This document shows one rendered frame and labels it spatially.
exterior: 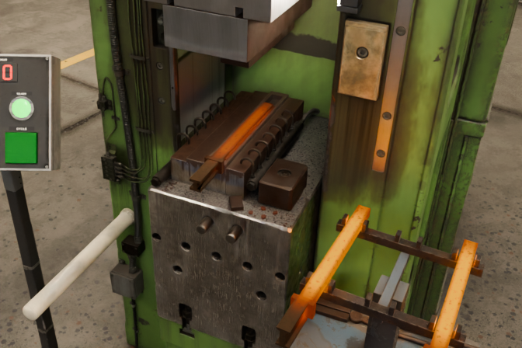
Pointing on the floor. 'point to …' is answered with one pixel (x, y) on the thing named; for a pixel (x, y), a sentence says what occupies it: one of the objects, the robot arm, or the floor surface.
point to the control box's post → (27, 248)
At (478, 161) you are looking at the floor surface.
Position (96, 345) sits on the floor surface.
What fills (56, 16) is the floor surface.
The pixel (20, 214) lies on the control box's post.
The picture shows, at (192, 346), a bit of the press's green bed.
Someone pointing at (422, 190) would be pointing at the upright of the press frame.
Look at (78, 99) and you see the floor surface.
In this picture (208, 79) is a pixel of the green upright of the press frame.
